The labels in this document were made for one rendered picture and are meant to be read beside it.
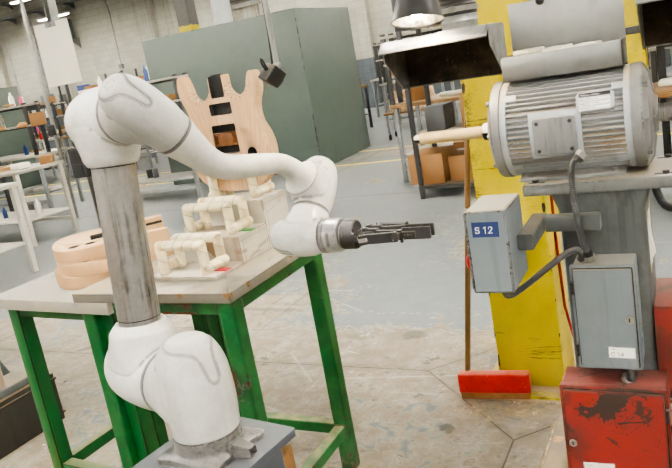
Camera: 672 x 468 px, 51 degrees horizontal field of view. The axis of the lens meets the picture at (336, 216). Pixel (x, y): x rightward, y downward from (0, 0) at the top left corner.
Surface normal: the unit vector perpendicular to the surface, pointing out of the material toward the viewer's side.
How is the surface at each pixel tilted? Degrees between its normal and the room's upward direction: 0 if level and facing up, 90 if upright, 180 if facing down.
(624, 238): 90
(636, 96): 65
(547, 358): 90
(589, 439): 90
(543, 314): 90
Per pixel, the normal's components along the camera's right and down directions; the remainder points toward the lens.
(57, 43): -0.44, 0.27
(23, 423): 0.87, -0.04
